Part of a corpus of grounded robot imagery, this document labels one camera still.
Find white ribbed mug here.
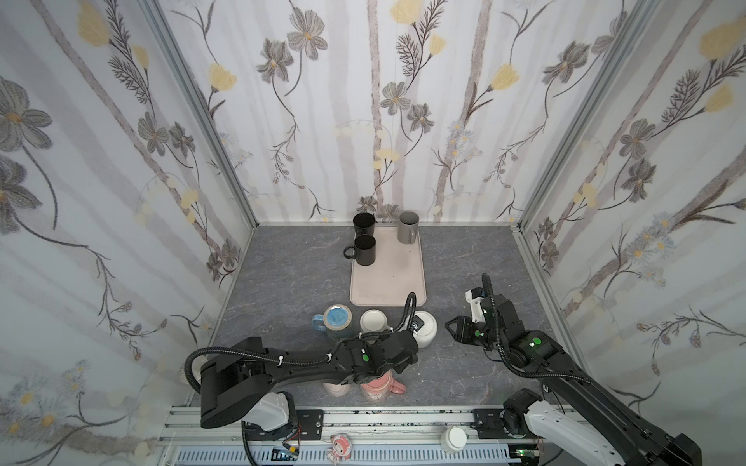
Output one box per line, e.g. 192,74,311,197
413,311,437,350

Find cream white mug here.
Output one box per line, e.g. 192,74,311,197
359,309,390,333

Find dark pink mug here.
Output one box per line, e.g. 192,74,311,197
361,371,407,401

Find light pink mug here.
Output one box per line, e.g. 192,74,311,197
322,383,352,398

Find grey ceramic mug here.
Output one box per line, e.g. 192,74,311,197
397,211,420,245

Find black and white mug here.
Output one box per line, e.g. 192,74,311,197
353,213,376,237

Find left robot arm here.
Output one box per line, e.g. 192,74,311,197
184,292,419,429

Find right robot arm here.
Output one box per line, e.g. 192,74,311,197
446,274,703,465

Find blue butterfly mug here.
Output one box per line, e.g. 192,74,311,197
312,304,354,342

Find beige rectangular tray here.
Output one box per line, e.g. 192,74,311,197
350,226,427,309

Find white round knob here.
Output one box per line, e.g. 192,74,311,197
440,426,468,454

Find pink toy figure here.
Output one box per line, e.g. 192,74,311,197
326,434,353,465

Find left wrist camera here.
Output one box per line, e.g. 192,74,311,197
407,315,425,333

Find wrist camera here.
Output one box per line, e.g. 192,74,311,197
407,315,425,333
465,287,486,323

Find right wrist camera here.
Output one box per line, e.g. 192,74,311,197
465,287,486,323

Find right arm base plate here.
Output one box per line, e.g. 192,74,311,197
472,408,510,440

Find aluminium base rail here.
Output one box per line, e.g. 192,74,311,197
157,406,563,465

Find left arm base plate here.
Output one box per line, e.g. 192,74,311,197
296,409,324,442

